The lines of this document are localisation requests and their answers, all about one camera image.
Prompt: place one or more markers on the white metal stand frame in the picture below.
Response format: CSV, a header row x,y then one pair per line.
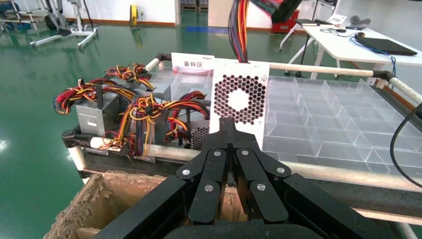
x,y
87,37

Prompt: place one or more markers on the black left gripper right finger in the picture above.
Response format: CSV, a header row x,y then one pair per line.
x,y
260,184

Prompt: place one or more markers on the yellow reel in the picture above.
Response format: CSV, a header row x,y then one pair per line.
x,y
133,14

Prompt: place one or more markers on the white printed paper sheet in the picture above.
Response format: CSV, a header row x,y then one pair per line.
x,y
338,19

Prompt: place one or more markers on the clear acrylic divider tray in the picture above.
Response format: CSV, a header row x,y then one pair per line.
x,y
329,132

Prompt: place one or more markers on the brown cardboard divider box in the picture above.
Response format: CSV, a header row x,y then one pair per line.
x,y
108,194

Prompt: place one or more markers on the black laptop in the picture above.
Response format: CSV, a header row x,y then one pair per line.
x,y
385,45

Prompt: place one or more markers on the dark grey power supply unit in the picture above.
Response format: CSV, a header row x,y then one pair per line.
x,y
94,117

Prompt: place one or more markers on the red bin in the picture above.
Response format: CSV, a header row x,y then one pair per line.
x,y
286,28

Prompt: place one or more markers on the power supply with mesh side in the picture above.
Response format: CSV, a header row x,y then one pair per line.
x,y
200,133

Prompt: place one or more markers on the white rack leg pipe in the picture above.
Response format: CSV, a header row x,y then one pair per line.
x,y
77,158

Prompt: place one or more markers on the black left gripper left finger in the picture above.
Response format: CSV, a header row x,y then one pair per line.
x,y
211,171

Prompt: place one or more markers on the black pipe corner joint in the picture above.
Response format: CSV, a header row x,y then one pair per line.
x,y
70,137
163,56
384,75

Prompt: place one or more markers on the black notebook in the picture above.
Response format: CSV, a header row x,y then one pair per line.
x,y
306,22

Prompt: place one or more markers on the white office table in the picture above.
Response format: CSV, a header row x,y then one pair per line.
x,y
339,46

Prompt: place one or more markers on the white sign with Chinese text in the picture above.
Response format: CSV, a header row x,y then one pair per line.
x,y
193,62

